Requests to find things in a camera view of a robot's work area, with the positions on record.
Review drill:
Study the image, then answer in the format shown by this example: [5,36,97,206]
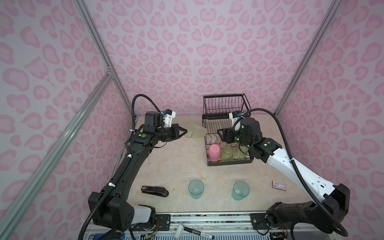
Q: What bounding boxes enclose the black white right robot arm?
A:
[217,117,350,237]

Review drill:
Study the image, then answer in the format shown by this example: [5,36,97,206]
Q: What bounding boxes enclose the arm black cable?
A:
[232,107,349,238]
[77,93,163,240]

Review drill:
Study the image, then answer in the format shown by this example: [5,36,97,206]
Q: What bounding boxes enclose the black marker pen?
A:
[174,224,215,240]

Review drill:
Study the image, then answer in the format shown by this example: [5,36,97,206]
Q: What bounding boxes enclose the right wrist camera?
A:
[229,111,242,125]

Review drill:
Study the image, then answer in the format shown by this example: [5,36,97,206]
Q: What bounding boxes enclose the black wire dish rack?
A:
[202,94,262,167]

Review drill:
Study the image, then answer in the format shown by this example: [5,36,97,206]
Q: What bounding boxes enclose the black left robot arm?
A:
[83,110,188,232]

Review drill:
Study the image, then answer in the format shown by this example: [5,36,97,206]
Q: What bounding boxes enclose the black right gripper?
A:
[216,126,254,149]

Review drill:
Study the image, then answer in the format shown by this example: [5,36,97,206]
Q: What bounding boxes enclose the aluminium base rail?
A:
[79,211,343,240]

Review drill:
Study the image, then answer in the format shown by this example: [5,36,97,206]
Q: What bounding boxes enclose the red white card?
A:
[272,181,287,191]

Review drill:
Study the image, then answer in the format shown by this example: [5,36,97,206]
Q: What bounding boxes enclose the yellow-green cup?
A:
[185,123,206,138]

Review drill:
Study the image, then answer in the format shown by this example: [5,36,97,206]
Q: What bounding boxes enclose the green cup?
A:
[234,145,249,160]
[220,146,234,162]

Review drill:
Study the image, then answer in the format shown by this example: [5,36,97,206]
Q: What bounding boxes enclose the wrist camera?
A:
[229,111,242,125]
[162,109,176,128]

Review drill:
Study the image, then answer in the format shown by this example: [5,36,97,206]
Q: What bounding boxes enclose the teal cup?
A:
[232,181,251,201]
[188,179,205,199]

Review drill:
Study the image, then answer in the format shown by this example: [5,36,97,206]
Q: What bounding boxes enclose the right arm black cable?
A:
[232,107,349,238]

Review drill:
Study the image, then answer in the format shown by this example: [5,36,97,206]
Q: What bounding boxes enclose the black stapler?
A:
[141,186,169,198]

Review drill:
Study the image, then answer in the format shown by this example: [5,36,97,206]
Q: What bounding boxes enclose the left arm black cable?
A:
[77,93,163,240]

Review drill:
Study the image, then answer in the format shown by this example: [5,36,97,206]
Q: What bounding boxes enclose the pink cup front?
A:
[208,144,221,162]

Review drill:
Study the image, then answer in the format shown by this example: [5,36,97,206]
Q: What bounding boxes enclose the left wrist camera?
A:
[162,109,176,128]

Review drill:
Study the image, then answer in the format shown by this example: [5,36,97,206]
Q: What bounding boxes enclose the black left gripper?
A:
[155,123,188,142]

